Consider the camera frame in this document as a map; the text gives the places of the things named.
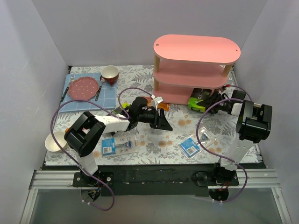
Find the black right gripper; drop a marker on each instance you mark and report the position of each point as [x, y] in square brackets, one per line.
[215, 104]

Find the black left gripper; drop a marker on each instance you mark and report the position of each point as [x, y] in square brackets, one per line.
[158, 119]

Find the black green Gillette razor box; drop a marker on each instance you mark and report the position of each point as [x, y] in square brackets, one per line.
[119, 110]

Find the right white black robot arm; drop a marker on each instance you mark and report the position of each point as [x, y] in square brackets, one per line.
[253, 125]

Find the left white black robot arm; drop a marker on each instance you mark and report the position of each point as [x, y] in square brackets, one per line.
[85, 133]

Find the pink three-tier shelf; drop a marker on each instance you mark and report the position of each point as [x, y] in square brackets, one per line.
[183, 63]

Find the orange long snack packet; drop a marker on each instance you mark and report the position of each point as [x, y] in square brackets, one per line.
[161, 105]

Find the floral tablecloth mat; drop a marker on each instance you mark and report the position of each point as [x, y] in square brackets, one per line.
[161, 147]

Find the right blue razor blister pack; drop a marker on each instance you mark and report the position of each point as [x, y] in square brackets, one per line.
[190, 145]

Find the blue razor blister pack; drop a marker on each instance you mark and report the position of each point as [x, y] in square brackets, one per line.
[190, 145]
[119, 146]

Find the left blue razor blister pack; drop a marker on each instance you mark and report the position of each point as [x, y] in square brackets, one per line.
[119, 146]

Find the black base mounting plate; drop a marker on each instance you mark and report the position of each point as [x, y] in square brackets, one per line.
[187, 179]

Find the blue checkered placemat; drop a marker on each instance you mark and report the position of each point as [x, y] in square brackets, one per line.
[107, 97]

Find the red cup white inside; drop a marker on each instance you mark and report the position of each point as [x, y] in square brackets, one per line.
[110, 74]

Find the pink dotted plate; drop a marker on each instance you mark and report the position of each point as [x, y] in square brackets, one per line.
[83, 88]

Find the white ceramic bowl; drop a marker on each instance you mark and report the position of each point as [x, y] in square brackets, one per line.
[52, 146]

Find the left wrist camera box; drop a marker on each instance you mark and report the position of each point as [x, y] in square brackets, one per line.
[156, 101]

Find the black handled spoon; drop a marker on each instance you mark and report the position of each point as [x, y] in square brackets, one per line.
[102, 80]

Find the aluminium frame rail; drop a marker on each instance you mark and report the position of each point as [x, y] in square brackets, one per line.
[57, 196]

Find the black handled fork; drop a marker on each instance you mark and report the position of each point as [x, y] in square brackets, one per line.
[72, 77]

